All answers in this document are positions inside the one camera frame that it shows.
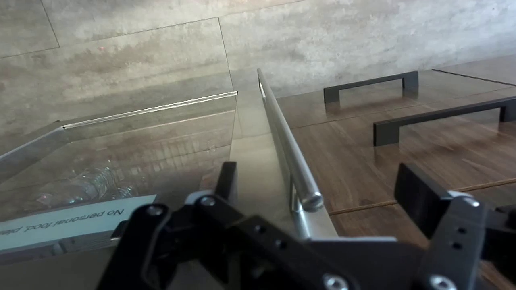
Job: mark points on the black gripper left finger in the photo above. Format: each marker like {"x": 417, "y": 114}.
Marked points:
{"x": 215, "y": 235}

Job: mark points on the pale blue door label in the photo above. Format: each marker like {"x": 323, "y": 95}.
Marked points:
{"x": 65, "y": 222}

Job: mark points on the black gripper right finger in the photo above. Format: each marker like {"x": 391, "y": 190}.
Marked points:
{"x": 457, "y": 235}

